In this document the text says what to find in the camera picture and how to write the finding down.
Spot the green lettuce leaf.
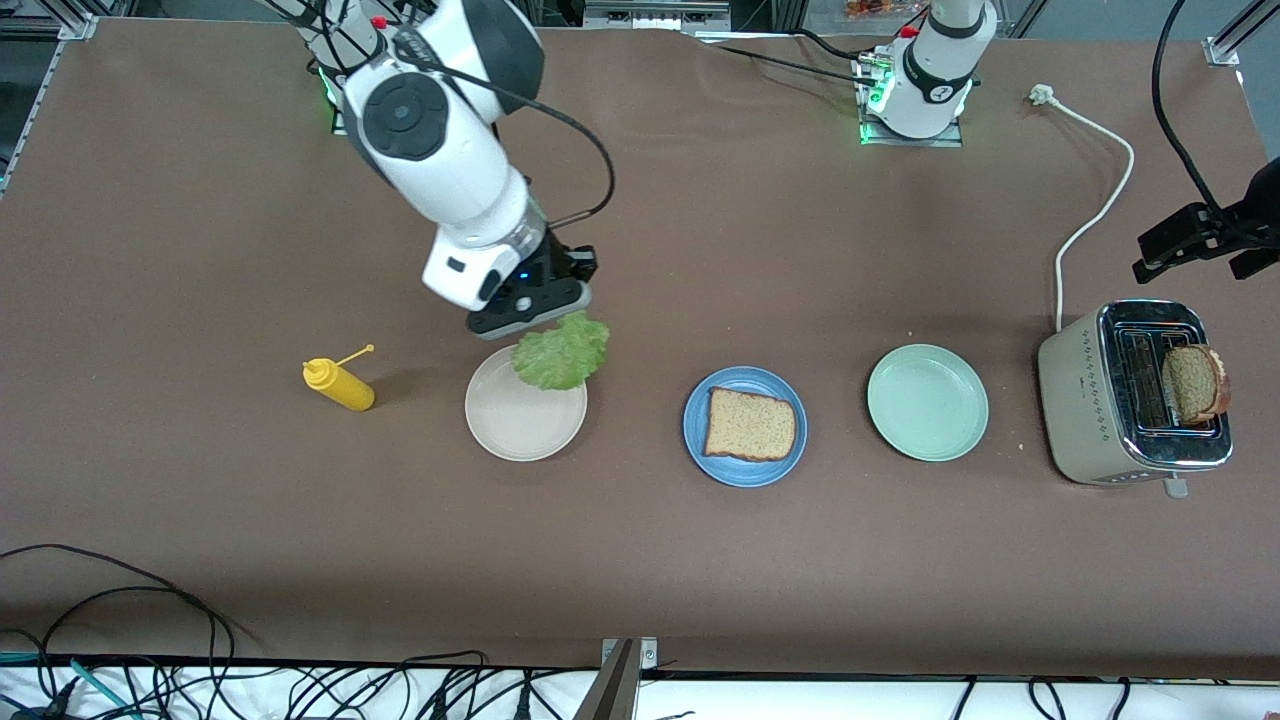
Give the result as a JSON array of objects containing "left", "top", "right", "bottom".
[{"left": 511, "top": 311, "right": 611, "bottom": 392}]

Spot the brown bread slice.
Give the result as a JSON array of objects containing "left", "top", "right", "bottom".
[
  {"left": 704, "top": 387, "right": 798, "bottom": 463},
  {"left": 1160, "top": 343, "right": 1232, "bottom": 427}
]

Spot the beige round plate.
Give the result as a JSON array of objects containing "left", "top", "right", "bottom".
[{"left": 464, "top": 342, "right": 589, "bottom": 463}]

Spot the blue round plate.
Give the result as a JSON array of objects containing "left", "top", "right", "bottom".
[{"left": 682, "top": 365, "right": 808, "bottom": 489}]

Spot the pale green round plate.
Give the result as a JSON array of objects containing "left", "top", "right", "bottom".
[{"left": 866, "top": 343, "right": 990, "bottom": 463}]

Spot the beige chrome toaster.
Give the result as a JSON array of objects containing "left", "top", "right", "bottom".
[{"left": 1036, "top": 299, "right": 1234, "bottom": 499}]

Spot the yellow mustard squeeze bottle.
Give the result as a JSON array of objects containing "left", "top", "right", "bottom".
[{"left": 302, "top": 344, "right": 376, "bottom": 413}]

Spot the dark grey slanted pole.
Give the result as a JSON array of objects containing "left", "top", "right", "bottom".
[{"left": 572, "top": 640, "right": 641, "bottom": 720}]

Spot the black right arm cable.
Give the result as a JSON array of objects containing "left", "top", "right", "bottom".
[{"left": 395, "top": 30, "right": 615, "bottom": 231}]

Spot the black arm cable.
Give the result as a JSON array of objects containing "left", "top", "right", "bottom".
[
  {"left": 395, "top": 30, "right": 615, "bottom": 231},
  {"left": 1152, "top": 0, "right": 1226, "bottom": 213}
]

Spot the aluminium frame profile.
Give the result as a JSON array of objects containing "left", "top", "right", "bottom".
[{"left": 1205, "top": 0, "right": 1280, "bottom": 67}]

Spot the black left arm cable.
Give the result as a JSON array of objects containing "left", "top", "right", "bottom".
[{"left": 1152, "top": 0, "right": 1226, "bottom": 213}]

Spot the white toaster power cable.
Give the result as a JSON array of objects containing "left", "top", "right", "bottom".
[{"left": 1030, "top": 84, "right": 1137, "bottom": 333}]

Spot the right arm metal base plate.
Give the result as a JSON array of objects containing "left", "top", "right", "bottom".
[{"left": 320, "top": 62, "right": 363, "bottom": 137}]

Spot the grey metal rail box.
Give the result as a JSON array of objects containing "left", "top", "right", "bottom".
[{"left": 583, "top": 0, "right": 731, "bottom": 31}]

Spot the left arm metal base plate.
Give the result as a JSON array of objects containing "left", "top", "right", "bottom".
[{"left": 855, "top": 55, "right": 966, "bottom": 148}]

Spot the thin black table cable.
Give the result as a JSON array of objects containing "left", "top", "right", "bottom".
[
  {"left": 712, "top": 44, "right": 883, "bottom": 87},
  {"left": 795, "top": 28, "right": 873, "bottom": 61}
]

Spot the small metal edge bracket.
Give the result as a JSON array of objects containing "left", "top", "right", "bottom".
[{"left": 600, "top": 637, "right": 658, "bottom": 671}]

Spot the black looped cable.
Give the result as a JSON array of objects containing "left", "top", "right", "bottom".
[{"left": 0, "top": 544, "right": 236, "bottom": 701}]

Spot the teal cable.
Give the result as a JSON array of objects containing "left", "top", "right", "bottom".
[{"left": 0, "top": 650, "right": 131, "bottom": 720}]

